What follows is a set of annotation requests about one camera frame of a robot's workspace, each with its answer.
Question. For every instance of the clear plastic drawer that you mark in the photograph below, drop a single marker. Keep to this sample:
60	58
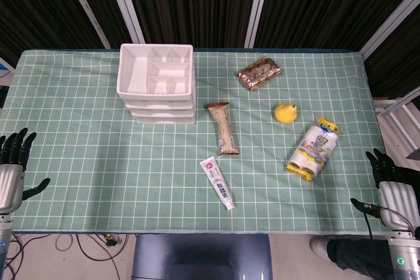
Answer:
157	104

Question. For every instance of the gold red snack package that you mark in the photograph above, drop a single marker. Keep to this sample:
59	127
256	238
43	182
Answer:
259	73

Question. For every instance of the aluminium frame rack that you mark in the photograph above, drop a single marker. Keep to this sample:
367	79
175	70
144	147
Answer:
398	112

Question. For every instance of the yellow pack of white rolls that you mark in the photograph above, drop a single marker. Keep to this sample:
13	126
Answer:
315	149

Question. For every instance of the person in dark clothing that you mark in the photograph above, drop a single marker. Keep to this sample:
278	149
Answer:
354	257

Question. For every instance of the white plastic drawer cabinet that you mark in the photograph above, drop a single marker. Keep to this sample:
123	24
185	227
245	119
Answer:
136	70

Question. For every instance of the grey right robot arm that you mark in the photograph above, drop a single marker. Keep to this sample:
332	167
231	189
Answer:
405	257

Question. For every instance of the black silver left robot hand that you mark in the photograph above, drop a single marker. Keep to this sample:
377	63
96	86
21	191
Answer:
11	188

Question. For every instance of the brown snack bar wrapper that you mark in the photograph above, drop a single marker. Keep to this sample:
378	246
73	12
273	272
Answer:
223	129

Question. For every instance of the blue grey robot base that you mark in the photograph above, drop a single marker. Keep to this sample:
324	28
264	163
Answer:
200	257

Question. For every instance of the yellow lemon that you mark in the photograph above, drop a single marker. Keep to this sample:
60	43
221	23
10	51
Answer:
285	114

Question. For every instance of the white frame post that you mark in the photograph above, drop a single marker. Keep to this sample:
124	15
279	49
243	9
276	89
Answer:
390	24
259	4
126	4
85	6

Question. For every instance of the white pink toothpaste tube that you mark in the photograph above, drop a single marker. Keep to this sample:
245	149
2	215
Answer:
218	183

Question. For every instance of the green checkered tablecloth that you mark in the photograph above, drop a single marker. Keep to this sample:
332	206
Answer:
98	162

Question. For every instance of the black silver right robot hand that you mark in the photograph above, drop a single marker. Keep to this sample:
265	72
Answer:
397	201

